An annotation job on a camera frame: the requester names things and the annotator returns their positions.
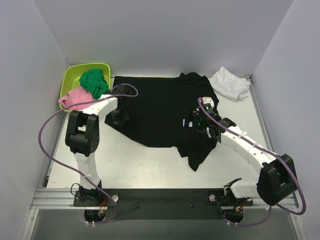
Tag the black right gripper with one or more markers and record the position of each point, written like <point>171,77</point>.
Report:
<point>194,121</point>

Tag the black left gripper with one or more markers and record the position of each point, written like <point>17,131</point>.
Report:
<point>120,117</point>

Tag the black t-shirt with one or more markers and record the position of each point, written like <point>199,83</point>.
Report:
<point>156,115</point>

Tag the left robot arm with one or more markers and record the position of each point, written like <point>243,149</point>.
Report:
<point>83,138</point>

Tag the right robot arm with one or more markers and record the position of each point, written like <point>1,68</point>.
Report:
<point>275,181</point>

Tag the green t-shirt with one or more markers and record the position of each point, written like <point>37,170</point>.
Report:
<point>93,81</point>

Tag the pink t-shirt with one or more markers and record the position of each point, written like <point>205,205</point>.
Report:
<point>75,96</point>

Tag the white folded t-shirt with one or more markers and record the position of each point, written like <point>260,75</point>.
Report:
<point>230,86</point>

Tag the lime green plastic tub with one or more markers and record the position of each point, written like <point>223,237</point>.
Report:
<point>72,76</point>

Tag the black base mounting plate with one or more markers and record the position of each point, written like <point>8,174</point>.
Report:
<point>160,204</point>

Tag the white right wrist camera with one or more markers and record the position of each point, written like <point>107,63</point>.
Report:
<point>207,100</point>

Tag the aluminium frame rail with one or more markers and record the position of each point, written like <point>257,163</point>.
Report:
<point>52,199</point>

